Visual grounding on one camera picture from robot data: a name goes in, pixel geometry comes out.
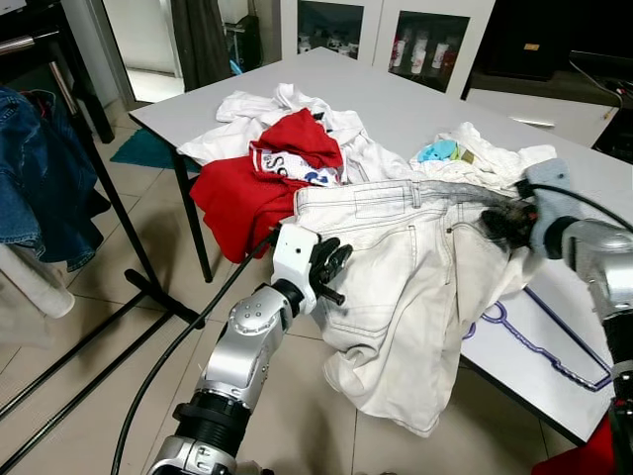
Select cream jeans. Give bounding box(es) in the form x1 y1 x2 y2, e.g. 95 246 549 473
294 178 555 438

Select red t-shirt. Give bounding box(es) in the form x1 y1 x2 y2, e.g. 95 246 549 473
190 109 345 263

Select purple plastic hanger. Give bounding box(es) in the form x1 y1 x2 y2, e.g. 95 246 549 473
463 302 614 392

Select red polo shirt plaid patch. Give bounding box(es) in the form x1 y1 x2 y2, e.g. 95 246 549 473
529 411 633 475

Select white t-shirt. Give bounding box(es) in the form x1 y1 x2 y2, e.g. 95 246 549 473
410 122 557 194
178 82 416 184

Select white garment blue print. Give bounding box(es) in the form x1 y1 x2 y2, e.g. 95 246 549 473
249 146 342 187

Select wooden TV stand white drawer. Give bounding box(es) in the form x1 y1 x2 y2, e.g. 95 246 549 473
463 49 633 159

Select red white bottle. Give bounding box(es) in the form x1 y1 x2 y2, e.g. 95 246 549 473
432 40 458 82

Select teal floor mat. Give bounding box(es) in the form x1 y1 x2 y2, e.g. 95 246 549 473
109 129 174 171

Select chrome clothes rack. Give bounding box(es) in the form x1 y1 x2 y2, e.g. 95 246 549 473
0 35 204 466

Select white glass-door cabinet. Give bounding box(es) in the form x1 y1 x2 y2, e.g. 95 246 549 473
280 0 496 100

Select dark grey curtain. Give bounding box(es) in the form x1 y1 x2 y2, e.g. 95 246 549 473
170 0 233 90

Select white framed glass door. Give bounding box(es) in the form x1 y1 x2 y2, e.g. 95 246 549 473
99 0 189 105

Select white hanging garment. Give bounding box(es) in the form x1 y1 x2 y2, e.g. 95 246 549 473
0 242 75 320

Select blue denim garment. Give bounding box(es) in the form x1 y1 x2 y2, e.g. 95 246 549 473
0 87 110 273

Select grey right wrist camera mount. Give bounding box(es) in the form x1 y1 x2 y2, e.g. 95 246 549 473
522 158 585 258

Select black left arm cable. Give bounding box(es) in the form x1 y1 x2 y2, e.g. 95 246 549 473
111 230 283 475

